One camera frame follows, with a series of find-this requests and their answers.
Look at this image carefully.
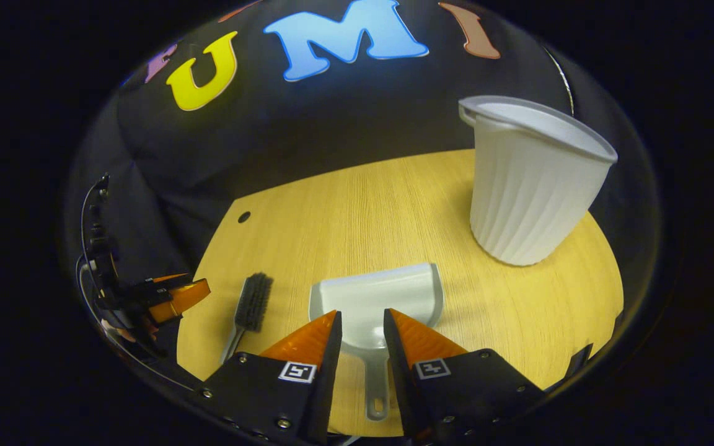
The white ribbed garbage bin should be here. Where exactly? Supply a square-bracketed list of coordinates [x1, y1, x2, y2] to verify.
[458, 95, 619, 267]

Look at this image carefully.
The small grey broom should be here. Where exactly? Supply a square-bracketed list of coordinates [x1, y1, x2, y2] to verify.
[221, 273, 274, 364]

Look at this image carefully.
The grey plastic dustpan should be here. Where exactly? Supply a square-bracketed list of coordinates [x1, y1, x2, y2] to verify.
[309, 263, 444, 422]

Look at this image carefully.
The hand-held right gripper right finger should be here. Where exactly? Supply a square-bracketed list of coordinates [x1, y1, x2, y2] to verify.
[383, 308, 547, 444]

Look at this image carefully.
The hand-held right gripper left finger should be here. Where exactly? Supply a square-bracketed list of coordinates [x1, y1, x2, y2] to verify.
[195, 310, 343, 446]

